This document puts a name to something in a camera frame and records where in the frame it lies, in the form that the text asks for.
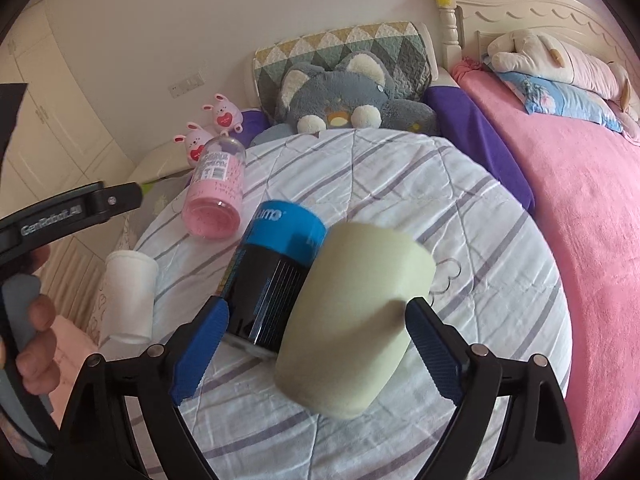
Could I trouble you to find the grey flower pillow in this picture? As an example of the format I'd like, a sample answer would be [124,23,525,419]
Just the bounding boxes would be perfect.
[142,176,190,214]

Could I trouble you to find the cream wooden headboard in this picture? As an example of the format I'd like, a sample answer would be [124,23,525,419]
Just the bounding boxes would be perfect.
[435,0,639,87]

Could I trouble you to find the left hand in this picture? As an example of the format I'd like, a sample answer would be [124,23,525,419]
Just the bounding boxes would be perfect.
[0,244,59,396]

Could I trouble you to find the white pink plush dog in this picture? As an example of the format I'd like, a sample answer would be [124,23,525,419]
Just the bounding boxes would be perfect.
[486,29,639,145]

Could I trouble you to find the front pink bunny toy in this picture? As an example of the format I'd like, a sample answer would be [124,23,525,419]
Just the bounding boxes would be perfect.
[174,122,214,168]

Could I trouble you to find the pale green cup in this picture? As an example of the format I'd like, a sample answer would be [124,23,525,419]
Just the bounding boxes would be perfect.
[274,222,436,419]

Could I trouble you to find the folded pink blanket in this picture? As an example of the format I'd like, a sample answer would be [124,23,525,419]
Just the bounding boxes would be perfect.
[49,315,98,426]

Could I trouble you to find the grey cat plush cushion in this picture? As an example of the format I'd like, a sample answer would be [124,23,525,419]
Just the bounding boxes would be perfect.
[274,52,438,134]

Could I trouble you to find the white paper cup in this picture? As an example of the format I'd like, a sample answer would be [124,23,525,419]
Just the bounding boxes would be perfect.
[100,250,158,344]

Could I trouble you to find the clear jar with pink paper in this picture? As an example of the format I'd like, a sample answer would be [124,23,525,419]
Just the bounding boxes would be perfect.
[181,136,246,240]

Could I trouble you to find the pink bunny toy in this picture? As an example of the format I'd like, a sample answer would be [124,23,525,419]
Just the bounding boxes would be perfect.
[174,122,214,168]
[202,93,244,134]

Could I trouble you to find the green diamond quilted pillow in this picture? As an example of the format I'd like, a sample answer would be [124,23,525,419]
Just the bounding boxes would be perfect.
[246,21,439,120]

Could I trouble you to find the black blue cool towel can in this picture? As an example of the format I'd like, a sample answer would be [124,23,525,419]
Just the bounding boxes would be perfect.
[216,200,326,354]

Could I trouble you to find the cream side bed headboard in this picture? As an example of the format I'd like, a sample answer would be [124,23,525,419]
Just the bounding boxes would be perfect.
[129,138,193,184]

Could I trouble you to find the cream wardrobe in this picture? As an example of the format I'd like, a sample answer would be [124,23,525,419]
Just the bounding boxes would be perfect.
[1,2,134,325]

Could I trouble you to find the blue cartoon pillow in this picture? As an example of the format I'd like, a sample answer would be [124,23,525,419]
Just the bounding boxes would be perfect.
[483,55,623,133]

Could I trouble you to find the white grey striped quilt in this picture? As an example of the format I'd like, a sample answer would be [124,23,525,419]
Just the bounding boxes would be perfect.
[96,126,574,480]

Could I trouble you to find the pink fleece bed cover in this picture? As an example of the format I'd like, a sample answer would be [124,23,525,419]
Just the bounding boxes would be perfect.
[452,60,639,479]

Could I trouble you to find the rear pink bunny toy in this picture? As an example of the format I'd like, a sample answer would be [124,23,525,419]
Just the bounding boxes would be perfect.
[202,93,244,134]

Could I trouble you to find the white wall socket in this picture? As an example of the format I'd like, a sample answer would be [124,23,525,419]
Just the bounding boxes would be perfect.
[168,73,204,99]

